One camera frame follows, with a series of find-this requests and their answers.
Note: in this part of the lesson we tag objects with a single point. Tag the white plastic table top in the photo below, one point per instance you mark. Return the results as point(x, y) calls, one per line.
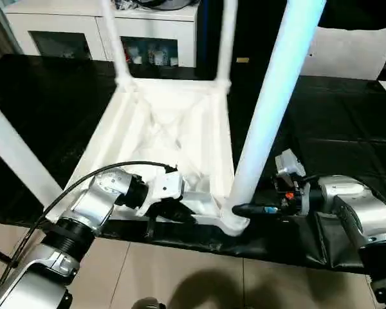
point(180, 103)

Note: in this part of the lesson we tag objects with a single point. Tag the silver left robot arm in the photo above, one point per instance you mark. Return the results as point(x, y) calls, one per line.
point(96, 199)

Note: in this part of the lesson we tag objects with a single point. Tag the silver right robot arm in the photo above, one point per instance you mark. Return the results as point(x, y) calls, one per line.
point(366, 212)

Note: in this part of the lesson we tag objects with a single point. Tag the dark rounded robot body part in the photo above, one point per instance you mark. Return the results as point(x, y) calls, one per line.
point(149, 304)

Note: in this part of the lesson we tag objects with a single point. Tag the grey cushion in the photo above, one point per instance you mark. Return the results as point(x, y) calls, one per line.
point(350, 51)

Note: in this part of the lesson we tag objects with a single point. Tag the black box with gold label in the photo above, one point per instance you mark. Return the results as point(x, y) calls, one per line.
point(254, 38)

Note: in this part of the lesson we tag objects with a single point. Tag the grey round container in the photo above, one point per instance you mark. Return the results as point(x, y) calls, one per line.
point(167, 3)

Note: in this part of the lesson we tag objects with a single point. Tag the white cabinet with glass doors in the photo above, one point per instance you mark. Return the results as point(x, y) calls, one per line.
point(67, 22)

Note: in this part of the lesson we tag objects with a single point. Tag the brown curtain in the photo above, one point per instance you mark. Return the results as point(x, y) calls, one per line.
point(0, 32)

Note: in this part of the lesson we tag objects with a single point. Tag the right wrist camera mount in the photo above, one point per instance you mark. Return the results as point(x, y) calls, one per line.
point(289, 164)

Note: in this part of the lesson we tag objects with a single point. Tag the black metal table frame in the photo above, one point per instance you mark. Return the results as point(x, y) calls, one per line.
point(0, 254)

